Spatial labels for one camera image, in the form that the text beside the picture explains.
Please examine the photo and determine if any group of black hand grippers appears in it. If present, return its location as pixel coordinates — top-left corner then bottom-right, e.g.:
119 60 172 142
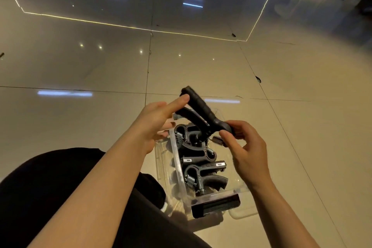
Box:
174 122 229 196

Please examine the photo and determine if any person's left forearm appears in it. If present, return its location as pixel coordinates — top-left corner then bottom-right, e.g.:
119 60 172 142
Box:
28 128 152 248

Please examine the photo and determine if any person's left hand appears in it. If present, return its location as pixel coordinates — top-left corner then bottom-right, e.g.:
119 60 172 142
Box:
132 93 191 155

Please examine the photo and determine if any person's right forearm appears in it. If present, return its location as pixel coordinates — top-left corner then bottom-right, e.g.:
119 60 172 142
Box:
250 179 320 248

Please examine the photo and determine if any black spring hand gripper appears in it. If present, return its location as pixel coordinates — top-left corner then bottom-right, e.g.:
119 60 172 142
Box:
174 86 236 148

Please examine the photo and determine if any clear plastic storage box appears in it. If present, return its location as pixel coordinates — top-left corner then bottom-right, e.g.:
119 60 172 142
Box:
168 108 253 219

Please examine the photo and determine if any person's right hand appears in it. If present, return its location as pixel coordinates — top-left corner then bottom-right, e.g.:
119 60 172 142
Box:
219 120 272 192

